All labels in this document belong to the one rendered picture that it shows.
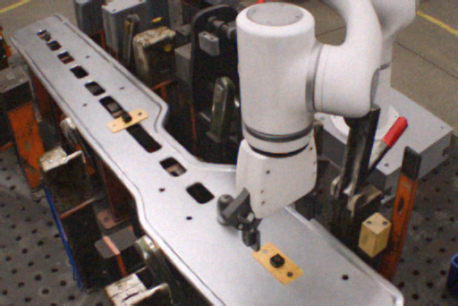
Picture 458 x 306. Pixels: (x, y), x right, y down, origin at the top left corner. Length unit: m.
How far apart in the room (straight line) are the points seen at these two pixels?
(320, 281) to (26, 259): 0.77
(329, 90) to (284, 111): 0.06
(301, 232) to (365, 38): 0.40
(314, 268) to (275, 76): 0.35
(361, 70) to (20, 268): 0.98
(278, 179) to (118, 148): 0.47
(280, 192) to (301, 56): 0.20
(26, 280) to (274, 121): 0.84
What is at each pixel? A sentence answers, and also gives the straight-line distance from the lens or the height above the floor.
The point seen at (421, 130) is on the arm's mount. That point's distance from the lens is 1.50.
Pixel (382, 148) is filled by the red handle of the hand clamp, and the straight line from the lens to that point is 0.90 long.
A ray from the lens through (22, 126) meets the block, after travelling 1.43.
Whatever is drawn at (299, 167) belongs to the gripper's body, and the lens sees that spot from 0.72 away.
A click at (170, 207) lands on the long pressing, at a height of 1.00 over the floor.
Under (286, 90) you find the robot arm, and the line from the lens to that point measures 0.62.
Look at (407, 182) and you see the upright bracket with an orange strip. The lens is 0.80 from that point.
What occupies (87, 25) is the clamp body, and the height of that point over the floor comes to 0.98.
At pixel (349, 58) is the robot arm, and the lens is 0.61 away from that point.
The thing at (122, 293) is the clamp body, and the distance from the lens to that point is 0.80.
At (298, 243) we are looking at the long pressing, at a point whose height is 1.00.
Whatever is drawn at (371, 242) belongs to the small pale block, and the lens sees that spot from 0.85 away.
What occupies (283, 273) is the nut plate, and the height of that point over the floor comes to 1.00.
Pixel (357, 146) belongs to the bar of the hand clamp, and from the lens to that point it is 0.85.
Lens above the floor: 1.66
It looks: 39 degrees down
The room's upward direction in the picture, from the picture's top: 4 degrees counter-clockwise
